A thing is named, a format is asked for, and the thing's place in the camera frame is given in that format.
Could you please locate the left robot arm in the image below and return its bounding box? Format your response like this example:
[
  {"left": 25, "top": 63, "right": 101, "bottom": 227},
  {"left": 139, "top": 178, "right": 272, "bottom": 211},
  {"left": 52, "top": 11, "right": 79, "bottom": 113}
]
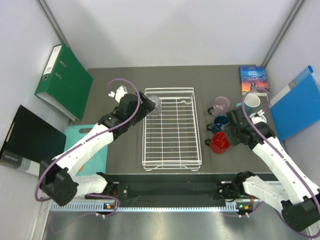
[{"left": 39, "top": 86, "right": 156, "bottom": 207}]

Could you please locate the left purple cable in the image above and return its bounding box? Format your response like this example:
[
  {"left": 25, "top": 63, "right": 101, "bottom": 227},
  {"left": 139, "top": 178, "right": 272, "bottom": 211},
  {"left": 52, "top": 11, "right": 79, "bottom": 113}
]
[{"left": 33, "top": 78, "right": 146, "bottom": 218}]

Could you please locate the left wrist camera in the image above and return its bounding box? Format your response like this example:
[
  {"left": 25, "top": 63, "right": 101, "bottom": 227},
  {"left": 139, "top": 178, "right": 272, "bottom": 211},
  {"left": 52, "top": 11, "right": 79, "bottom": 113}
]
[{"left": 108, "top": 85, "right": 128, "bottom": 103}]

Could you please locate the red ceramic mug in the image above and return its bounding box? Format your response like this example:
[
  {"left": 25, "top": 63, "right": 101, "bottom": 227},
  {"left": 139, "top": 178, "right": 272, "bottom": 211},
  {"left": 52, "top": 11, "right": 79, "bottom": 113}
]
[{"left": 204, "top": 131, "right": 231, "bottom": 155}]

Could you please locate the black clip file folder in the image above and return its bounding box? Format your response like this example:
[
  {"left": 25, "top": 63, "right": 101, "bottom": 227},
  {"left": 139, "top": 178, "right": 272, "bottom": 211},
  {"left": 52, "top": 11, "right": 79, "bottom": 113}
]
[{"left": 0, "top": 105, "right": 66, "bottom": 176}]

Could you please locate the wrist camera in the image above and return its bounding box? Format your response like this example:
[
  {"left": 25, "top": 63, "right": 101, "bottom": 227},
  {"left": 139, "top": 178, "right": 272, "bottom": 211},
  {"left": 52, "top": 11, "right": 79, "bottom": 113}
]
[
  {"left": 108, "top": 85, "right": 128, "bottom": 103},
  {"left": 249, "top": 109, "right": 267, "bottom": 125}
]

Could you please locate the lilac ceramic mug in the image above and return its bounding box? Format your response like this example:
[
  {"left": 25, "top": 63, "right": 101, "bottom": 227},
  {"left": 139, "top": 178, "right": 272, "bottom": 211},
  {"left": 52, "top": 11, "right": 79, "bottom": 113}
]
[{"left": 207, "top": 96, "right": 231, "bottom": 117}]

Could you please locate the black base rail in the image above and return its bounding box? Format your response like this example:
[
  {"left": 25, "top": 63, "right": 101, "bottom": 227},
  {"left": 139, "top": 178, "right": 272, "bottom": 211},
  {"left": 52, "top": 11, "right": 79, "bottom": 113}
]
[{"left": 84, "top": 172, "right": 253, "bottom": 202}]

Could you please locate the Jane Eyre book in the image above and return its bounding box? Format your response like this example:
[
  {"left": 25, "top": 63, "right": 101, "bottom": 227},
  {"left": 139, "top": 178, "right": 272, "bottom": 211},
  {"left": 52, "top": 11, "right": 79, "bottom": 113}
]
[{"left": 238, "top": 65, "right": 269, "bottom": 97}]

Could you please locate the slotted cable duct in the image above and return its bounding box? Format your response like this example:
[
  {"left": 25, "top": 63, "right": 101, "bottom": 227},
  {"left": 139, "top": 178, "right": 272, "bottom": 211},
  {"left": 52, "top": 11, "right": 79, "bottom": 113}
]
[{"left": 50, "top": 200, "right": 253, "bottom": 213}]

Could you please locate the light blue floral mug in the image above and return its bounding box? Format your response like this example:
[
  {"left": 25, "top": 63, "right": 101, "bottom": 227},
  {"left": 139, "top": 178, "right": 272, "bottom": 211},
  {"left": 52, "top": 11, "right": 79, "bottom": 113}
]
[{"left": 244, "top": 93, "right": 261, "bottom": 115}]

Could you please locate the green lever arch binder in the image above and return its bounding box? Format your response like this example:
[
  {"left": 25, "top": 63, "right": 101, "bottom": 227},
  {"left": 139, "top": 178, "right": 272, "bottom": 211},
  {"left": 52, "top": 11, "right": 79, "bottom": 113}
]
[{"left": 34, "top": 44, "right": 93, "bottom": 121}]

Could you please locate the teal shirt folding board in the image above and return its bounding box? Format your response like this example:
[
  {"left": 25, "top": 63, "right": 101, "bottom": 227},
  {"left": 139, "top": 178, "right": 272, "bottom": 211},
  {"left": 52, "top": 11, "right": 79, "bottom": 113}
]
[{"left": 63, "top": 124, "right": 109, "bottom": 177}]

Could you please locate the white wire dish rack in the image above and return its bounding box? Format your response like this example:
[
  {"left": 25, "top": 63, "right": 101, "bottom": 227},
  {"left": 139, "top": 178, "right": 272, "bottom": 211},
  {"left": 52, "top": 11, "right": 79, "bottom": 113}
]
[{"left": 142, "top": 87, "right": 202, "bottom": 171}]

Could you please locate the clear glass cup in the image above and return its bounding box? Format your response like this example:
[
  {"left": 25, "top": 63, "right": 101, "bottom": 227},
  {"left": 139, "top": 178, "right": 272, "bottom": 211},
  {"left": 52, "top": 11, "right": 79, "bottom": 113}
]
[{"left": 149, "top": 95, "right": 162, "bottom": 117}]

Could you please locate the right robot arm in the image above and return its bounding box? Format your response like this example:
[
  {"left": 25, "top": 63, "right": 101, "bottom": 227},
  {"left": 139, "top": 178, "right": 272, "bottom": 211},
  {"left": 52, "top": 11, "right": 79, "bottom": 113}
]
[{"left": 222, "top": 107, "right": 320, "bottom": 232}]

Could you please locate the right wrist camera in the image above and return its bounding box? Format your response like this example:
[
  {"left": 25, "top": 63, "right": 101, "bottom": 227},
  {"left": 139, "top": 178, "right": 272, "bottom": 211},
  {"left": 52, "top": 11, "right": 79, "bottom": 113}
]
[{"left": 249, "top": 109, "right": 267, "bottom": 125}]

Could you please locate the blue folder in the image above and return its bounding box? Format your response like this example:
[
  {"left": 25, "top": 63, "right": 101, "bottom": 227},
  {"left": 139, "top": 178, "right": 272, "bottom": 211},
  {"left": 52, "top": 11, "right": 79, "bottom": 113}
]
[{"left": 270, "top": 65, "right": 320, "bottom": 141}]

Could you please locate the dark blue mug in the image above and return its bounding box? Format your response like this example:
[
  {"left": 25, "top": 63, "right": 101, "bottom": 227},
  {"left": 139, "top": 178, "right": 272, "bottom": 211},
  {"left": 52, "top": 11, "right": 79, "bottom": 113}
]
[{"left": 206, "top": 115, "right": 229, "bottom": 134}]

